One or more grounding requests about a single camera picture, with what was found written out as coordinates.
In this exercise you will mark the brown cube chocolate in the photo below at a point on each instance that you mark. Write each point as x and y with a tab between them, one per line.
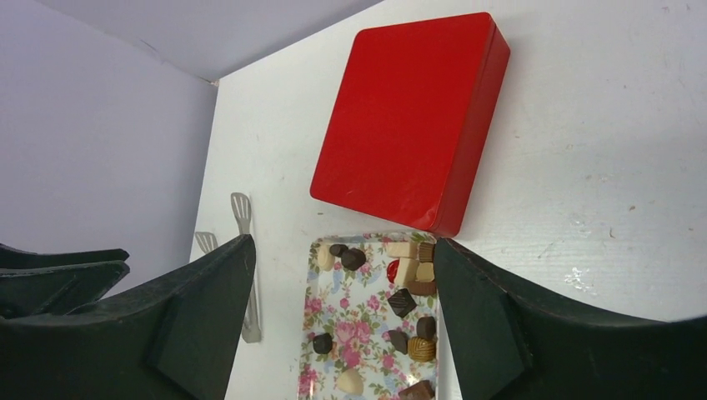
422	390

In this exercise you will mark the caramel ridged chocolate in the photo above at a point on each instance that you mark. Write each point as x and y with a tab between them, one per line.
422	350

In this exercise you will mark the red box lid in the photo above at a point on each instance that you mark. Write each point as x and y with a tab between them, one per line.
410	121

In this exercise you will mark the beige round chocolate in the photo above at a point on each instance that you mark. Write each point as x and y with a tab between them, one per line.
350	382

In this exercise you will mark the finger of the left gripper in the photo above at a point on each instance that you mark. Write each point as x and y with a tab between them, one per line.
56	290
12	258

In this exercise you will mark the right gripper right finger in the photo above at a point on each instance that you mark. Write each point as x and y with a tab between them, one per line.
511	338

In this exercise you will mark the floral serving tray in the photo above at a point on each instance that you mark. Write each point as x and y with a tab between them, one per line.
358	314

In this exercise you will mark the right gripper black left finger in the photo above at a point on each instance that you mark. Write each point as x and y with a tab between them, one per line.
173	337

